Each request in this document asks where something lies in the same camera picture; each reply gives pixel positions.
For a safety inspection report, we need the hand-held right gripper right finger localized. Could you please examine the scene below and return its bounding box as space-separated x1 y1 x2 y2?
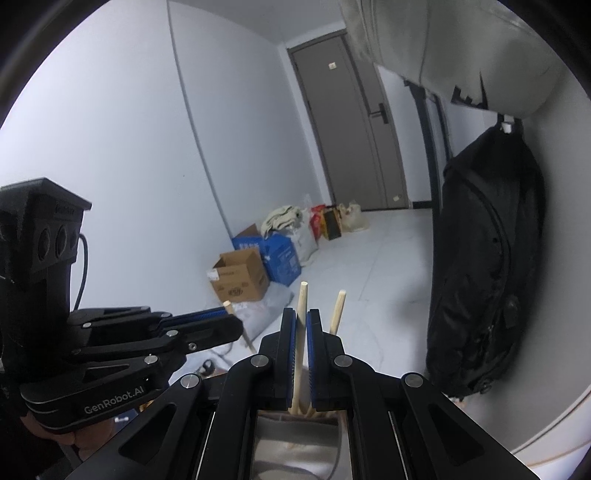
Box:
306 308 541 480

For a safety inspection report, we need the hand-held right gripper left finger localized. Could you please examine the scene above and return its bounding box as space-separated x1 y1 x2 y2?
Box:
65 307 298 480

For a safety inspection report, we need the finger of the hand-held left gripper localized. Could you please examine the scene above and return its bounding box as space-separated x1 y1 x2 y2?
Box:
69 315 245 384
68 305 232 341

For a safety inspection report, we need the white translucent utensil holder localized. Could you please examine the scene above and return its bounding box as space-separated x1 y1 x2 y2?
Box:
253 406 352 480

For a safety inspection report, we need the person's left hand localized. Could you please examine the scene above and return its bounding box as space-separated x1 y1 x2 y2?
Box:
21 408 118 464

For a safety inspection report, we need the brown cardboard box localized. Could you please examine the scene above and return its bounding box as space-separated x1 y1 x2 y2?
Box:
208 247 271 303

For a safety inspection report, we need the blue cardboard box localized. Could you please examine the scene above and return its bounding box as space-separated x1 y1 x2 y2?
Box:
232 224 302 284

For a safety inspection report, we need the white woven sack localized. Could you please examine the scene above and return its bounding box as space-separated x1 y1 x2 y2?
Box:
286 208 320 266

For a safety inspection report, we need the beige crumpled cloth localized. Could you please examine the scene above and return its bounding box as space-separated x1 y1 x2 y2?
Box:
261 205 303 238

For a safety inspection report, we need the red snack bag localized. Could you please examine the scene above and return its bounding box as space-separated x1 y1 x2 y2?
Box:
310 205 329 241

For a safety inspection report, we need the yellow black box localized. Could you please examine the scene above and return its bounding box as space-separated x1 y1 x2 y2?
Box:
322 208 343 241

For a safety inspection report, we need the beige plastic bag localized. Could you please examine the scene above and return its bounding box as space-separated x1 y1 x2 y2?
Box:
337 200 370 233

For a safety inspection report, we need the black hanging backpack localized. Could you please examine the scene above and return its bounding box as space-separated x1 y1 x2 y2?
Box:
425 122 546 400

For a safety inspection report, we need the grey door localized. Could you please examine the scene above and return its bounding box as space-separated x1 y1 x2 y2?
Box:
287 28 409 213

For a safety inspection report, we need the grey hanging bag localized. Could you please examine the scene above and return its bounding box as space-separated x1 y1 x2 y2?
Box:
339 0 566 118

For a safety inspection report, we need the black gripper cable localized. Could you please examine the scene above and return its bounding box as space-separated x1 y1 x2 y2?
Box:
69 231 90 310

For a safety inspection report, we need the dark metal frame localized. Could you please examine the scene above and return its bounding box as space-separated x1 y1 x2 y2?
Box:
402 78 455 217

